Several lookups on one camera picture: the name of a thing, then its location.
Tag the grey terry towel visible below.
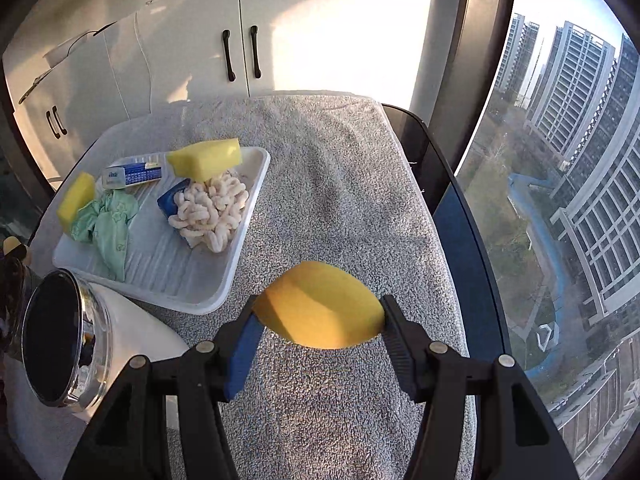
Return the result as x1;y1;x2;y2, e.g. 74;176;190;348
4;90;476;480

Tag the green fabric scrunchie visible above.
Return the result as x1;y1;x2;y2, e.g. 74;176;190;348
70;190;139;281

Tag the cream knotted rope toy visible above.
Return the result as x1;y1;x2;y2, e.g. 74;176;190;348
167;169;250;254

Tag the white ribbed plastic tray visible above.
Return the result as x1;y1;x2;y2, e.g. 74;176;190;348
52;146;270;315

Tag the black cabinet handle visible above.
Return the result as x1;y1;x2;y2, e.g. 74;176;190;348
51;105;67;136
46;110;61;139
250;25;262;79
221;29;236;82

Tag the yellow sponge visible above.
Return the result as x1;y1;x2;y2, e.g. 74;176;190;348
166;138;242;182
56;172;96;234

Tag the blue Vinda tissue pack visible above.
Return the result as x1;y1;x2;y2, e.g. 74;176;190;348
156;179;191;218

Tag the white cabinet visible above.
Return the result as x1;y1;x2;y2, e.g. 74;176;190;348
2;0;432;186

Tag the orange makeup sponge round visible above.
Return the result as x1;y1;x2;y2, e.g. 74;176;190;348
252;261;385;350

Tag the white mug chrome lid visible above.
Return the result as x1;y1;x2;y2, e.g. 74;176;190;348
21;269;188;422

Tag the white hanging cable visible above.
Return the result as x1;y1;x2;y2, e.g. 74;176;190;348
133;8;154;111

